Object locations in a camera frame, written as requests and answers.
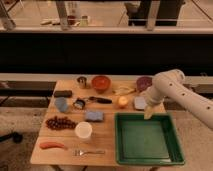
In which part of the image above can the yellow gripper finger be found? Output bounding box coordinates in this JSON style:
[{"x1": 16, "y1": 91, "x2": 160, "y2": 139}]
[{"x1": 144, "y1": 106, "x2": 154, "y2": 120}]

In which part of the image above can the grey towel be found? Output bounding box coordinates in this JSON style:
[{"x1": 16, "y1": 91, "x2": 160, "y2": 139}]
[{"x1": 134, "y1": 96, "x2": 146, "y2": 110}]

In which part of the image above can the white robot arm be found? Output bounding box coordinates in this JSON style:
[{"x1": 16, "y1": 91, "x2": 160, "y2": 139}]
[{"x1": 145, "y1": 69, "x2": 213, "y2": 130}]

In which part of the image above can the purple bowl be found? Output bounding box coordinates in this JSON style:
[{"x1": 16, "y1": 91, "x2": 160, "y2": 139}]
[{"x1": 136, "y1": 76, "x2": 152, "y2": 92}]

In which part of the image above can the red bowl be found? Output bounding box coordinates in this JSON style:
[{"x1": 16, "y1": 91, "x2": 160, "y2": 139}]
[{"x1": 91, "y1": 75, "x2": 111, "y2": 94}]

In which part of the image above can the yellow apple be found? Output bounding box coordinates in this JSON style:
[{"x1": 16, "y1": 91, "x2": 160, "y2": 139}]
[{"x1": 117, "y1": 96, "x2": 129, "y2": 108}]

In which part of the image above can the green plastic tray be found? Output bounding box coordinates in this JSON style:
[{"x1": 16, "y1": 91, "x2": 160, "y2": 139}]
[{"x1": 115, "y1": 113, "x2": 185, "y2": 166}]

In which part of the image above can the banana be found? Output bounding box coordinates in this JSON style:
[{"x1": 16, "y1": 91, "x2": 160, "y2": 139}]
[{"x1": 113, "y1": 88, "x2": 135, "y2": 96}]

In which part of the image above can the blue sponge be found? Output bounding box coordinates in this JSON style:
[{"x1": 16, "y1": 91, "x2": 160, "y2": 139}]
[{"x1": 85, "y1": 111, "x2": 104, "y2": 122}]

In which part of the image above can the white plastic cup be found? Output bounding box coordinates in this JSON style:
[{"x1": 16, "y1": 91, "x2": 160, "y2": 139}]
[{"x1": 74, "y1": 122, "x2": 93, "y2": 141}]

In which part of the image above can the small metal can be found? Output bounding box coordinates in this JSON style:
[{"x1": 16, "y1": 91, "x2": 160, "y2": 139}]
[{"x1": 73, "y1": 98, "x2": 86, "y2": 110}]

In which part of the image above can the wooden table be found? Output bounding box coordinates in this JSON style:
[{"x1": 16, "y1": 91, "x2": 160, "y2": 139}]
[{"x1": 30, "y1": 79, "x2": 168, "y2": 167}]

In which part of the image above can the metal cup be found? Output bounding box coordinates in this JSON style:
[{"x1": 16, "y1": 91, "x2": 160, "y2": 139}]
[{"x1": 77, "y1": 76, "x2": 87, "y2": 89}]

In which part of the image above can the metal fork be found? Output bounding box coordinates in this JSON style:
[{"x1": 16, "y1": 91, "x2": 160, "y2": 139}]
[{"x1": 74, "y1": 150, "x2": 105, "y2": 156}]

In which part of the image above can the bunch of dark grapes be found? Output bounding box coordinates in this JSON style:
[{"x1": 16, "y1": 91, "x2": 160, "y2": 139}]
[{"x1": 46, "y1": 116, "x2": 77, "y2": 130}]

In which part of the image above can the black rectangular block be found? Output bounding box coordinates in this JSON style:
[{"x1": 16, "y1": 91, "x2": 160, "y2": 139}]
[{"x1": 53, "y1": 90, "x2": 72, "y2": 98}]

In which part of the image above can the orange carrot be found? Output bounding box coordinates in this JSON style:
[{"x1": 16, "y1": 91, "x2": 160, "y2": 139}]
[{"x1": 39, "y1": 142, "x2": 68, "y2": 150}]

